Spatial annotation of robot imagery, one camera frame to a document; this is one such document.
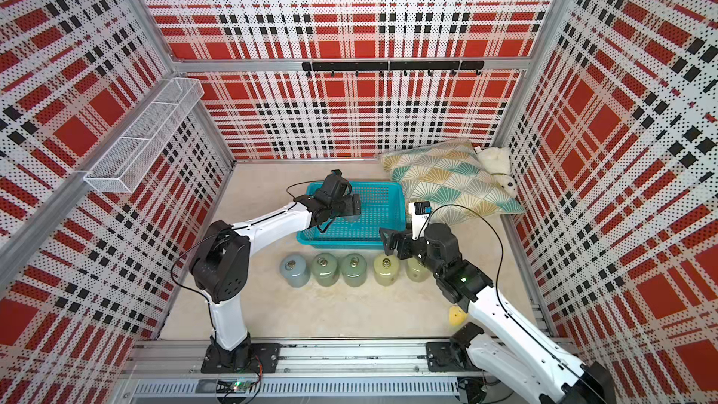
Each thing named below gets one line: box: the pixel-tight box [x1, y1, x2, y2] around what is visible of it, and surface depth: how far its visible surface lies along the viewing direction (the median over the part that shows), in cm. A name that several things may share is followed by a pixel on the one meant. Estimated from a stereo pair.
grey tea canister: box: [279, 253, 312, 289], surface depth 84 cm
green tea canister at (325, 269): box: [311, 252, 340, 288], surface depth 84 cm
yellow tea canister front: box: [373, 253, 401, 288], surface depth 84 cm
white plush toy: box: [476, 146, 517, 198], surface depth 112 cm
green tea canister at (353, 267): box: [341, 252, 368, 288], surface depth 84 cm
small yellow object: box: [448, 305, 469, 327], surface depth 81 cm
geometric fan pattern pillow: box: [376, 136, 526, 219], surface depth 95 cm
